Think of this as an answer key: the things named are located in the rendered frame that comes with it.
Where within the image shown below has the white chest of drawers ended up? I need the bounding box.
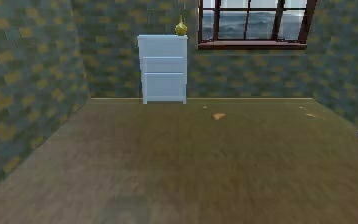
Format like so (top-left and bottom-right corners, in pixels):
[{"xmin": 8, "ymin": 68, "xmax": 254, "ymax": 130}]
[{"xmin": 136, "ymin": 34, "xmax": 189, "ymax": 105}]

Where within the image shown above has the yellow round vase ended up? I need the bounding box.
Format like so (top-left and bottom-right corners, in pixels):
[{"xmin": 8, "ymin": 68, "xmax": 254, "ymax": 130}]
[{"xmin": 174, "ymin": 14, "xmax": 189, "ymax": 37}]

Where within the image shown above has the dark red framed window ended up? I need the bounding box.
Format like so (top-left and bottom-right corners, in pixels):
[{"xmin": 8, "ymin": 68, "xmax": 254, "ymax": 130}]
[{"xmin": 197, "ymin": 0, "xmax": 319, "ymax": 51}]

